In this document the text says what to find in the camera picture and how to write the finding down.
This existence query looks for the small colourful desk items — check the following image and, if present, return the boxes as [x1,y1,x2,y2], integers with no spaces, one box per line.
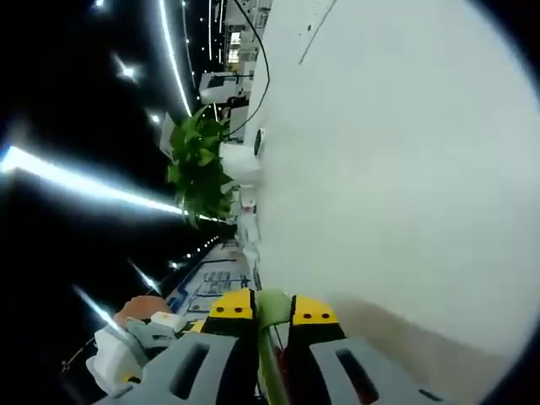
[235,187,261,258]

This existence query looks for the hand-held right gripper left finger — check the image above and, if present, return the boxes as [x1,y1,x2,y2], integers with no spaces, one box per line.
[94,289,259,405]

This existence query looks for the green leafy plant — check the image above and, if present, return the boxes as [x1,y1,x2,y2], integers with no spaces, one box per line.
[166,105,237,229]

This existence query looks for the blue white wall poster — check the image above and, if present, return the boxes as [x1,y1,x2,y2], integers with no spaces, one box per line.
[166,242,254,316]

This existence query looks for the black charger cable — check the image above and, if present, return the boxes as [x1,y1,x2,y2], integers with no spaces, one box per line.
[219,0,271,138]

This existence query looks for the white plant pot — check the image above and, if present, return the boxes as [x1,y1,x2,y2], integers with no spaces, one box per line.
[219,143,262,186]

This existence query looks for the green container lid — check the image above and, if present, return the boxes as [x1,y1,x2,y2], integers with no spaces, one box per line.
[255,289,292,405]

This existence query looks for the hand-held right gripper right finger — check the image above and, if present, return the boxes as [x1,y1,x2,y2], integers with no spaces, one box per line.
[280,294,455,405]

